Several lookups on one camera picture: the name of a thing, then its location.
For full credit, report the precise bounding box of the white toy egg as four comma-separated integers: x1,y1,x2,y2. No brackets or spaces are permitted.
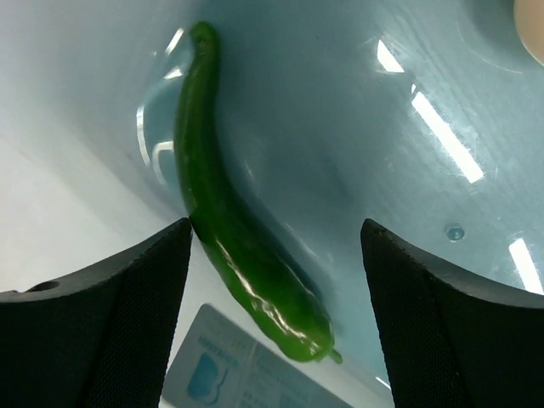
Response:
513,0,543,65

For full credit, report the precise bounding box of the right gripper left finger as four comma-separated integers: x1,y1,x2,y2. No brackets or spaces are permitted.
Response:
1,218,192,407

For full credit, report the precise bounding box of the teal plastic tray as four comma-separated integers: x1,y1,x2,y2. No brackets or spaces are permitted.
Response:
1,1,543,407

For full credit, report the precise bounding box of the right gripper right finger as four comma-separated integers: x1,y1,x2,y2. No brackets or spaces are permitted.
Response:
360,219,543,407

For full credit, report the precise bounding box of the green toy chili pepper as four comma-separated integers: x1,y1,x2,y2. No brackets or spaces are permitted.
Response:
173,21,343,364

